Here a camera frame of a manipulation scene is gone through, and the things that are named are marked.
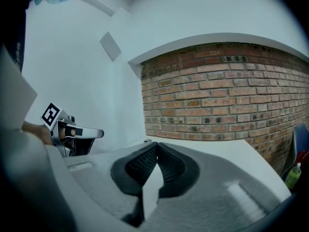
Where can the blue chair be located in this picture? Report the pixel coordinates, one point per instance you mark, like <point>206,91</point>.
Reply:
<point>299,139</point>

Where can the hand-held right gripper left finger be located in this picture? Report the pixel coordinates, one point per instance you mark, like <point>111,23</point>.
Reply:
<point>101,178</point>

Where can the red bag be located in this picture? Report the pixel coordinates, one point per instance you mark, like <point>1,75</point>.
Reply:
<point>303,158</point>

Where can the person's left forearm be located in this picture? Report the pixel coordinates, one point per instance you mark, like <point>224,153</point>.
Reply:
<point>36,130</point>

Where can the person's left hand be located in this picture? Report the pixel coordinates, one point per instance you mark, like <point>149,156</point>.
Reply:
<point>62,134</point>

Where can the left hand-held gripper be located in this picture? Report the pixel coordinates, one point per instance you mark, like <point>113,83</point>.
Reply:
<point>50,115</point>

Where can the person's black t-shirt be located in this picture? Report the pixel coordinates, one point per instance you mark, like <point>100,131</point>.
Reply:
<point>17,37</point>

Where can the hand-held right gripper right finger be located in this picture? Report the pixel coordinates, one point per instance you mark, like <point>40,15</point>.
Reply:
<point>217,190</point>

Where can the grey square access panel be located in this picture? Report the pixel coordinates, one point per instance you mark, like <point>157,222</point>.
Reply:
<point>110,46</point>

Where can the large green bottle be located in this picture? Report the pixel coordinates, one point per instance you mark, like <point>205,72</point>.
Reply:
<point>293,175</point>

